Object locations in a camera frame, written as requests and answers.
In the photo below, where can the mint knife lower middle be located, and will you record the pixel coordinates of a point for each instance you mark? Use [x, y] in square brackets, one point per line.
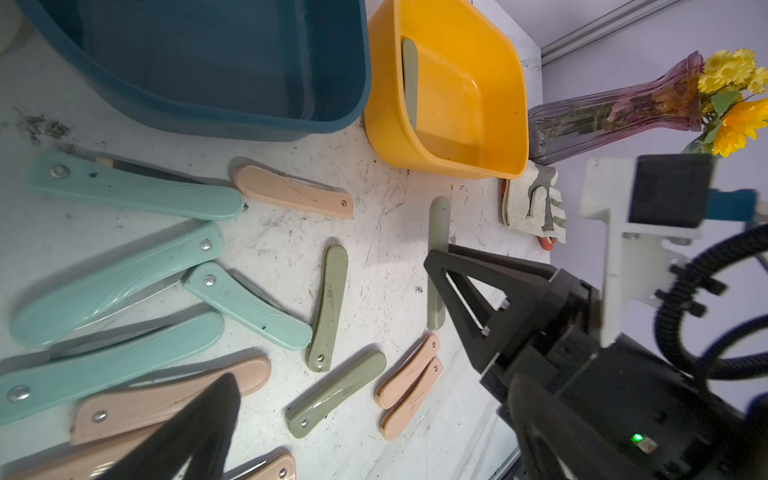
[31, 391]

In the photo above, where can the pink knife right upper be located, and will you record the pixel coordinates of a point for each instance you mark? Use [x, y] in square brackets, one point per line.
[397, 384]

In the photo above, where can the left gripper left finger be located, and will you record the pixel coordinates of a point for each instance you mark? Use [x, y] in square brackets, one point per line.
[196, 441]

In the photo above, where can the olive knife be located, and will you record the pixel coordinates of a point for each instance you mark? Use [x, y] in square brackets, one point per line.
[438, 238]
[410, 69]
[310, 408]
[335, 270]

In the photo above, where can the mint knife top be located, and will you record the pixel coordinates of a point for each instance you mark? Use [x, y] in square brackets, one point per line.
[129, 186]

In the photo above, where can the pink knife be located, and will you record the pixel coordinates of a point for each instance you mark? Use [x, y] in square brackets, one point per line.
[90, 452]
[398, 418]
[397, 384]
[257, 183]
[111, 414]
[278, 466]

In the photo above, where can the pink knife right lower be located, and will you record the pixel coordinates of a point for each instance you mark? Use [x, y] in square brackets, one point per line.
[398, 418]

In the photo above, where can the white green work glove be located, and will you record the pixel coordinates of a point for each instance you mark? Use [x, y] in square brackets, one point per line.
[532, 205]

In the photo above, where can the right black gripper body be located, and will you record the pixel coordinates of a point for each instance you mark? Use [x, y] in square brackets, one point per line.
[649, 411]

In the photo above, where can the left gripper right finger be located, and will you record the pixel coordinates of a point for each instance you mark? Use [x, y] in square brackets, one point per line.
[551, 437]

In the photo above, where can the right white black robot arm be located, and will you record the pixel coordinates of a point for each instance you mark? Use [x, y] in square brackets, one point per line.
[698, 334]

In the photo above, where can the mint knife short middle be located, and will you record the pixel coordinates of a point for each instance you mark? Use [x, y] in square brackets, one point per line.
[212, 284]

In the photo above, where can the yellow sunflower bouquet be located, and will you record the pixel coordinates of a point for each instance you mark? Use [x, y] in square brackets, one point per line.
[733, 94]

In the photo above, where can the pink knife middle left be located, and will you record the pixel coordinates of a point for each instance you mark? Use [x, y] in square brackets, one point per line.
[90, 452]

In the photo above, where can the dark teal storage box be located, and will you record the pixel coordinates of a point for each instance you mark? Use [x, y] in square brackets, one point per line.
[274, 71]

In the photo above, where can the aluminium frame struts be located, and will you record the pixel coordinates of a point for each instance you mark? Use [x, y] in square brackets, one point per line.
[609, 24]

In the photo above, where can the purple glass vase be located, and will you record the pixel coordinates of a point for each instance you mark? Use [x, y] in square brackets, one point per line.
[562, 129]

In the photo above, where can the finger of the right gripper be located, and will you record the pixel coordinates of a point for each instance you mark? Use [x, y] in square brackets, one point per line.
[496, 311]
[539, 269]

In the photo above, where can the yellow storage box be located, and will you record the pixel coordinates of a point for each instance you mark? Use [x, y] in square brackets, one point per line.
[472, 102]

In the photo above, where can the pink knife top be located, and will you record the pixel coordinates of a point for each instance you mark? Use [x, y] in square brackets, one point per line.
[257, 183]

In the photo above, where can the pink knife bottom left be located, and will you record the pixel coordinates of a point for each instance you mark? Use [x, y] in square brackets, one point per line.
[278, 466]

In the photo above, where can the pink knife upper left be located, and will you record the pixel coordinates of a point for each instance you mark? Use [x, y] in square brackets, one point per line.
[111, 414]

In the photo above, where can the mint knife upper middle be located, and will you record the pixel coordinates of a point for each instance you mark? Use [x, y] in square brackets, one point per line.
[99, 295]

